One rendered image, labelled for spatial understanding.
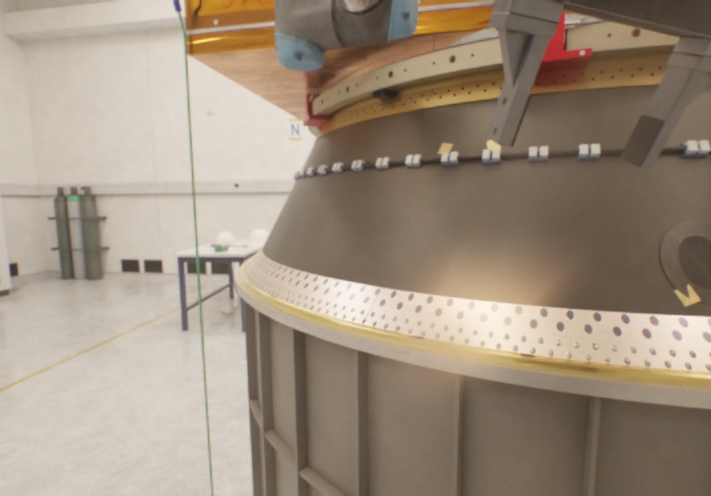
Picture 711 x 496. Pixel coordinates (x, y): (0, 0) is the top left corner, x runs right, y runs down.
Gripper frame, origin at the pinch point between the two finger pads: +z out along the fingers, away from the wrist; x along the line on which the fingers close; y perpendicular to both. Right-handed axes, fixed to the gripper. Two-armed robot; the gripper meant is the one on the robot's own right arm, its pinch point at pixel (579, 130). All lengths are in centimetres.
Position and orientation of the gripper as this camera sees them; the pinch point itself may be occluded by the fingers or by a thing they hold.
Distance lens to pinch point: 39.9
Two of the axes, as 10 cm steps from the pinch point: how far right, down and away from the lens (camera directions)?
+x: 9.8, 1.0, 1.7
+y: 1.0, 5.1, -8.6
